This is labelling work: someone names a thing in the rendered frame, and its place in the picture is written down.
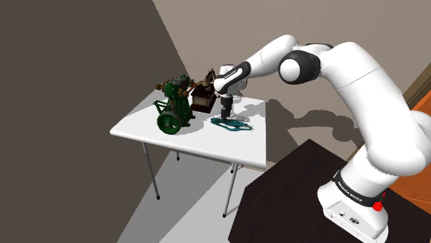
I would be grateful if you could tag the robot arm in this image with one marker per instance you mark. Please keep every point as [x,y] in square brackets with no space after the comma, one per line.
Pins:
[370,101]

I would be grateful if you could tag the dark brown model machine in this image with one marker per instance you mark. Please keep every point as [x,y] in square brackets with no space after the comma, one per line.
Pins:
[202,97]

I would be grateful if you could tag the black robot stand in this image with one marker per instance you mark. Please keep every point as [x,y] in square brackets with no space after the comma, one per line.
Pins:
[286,202]

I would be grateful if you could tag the orange wooden furniture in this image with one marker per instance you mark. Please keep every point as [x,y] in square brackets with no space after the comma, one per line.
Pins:
[414,181]

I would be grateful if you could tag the teal flat openwork object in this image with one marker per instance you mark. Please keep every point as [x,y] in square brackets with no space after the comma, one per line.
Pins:
[235,125]

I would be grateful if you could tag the green model steam engine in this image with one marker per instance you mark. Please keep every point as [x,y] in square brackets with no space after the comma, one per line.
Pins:
[175,104]

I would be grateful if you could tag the white folding table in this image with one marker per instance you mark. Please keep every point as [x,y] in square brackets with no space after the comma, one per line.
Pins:
[215,141]

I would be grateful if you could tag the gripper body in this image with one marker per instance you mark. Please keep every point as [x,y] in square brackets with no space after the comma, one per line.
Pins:
[225,106]

